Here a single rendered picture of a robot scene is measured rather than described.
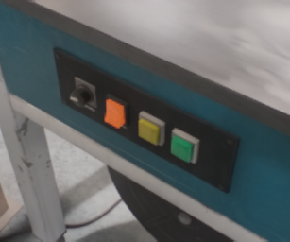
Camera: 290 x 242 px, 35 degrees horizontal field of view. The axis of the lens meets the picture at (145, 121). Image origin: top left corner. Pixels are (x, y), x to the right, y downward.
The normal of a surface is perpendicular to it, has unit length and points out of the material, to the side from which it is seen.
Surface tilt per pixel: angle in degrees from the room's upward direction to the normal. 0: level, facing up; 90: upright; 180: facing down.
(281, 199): 90
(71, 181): 0
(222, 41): 0
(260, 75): 0
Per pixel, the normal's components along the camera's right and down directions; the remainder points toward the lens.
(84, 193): 0.00, -0.71
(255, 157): -0.59, 0.57
